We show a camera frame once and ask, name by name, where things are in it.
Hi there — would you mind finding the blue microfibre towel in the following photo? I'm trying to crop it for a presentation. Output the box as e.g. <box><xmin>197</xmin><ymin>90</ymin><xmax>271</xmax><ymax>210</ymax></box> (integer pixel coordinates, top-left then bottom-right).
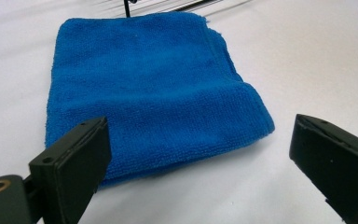
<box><xmin>45</xmin><ymin>11</ymin><xmax>276</xmax><ymax>189</ymax></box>

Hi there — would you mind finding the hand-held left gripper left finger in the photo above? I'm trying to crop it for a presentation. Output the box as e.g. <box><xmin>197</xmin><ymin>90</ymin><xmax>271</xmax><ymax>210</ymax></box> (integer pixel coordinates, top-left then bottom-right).
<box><xmin>28</xmin><ymin>116</ymin><xmax>113</xmax><ymax>224</ymax></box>

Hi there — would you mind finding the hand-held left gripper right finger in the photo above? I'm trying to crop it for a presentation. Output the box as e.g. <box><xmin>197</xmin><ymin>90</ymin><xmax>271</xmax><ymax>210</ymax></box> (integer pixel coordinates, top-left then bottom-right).
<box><xmin>288</xmin><ymin>113</ymin><xmax>358</xmax><ymax>224</ymax></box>

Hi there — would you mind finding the black wire rack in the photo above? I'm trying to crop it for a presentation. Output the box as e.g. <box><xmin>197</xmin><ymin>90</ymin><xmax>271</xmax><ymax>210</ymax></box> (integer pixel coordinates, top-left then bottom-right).
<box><xmin>96</xmin><ymin>0</ymin><xmax>253</xmax><ymax>18</ymax></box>

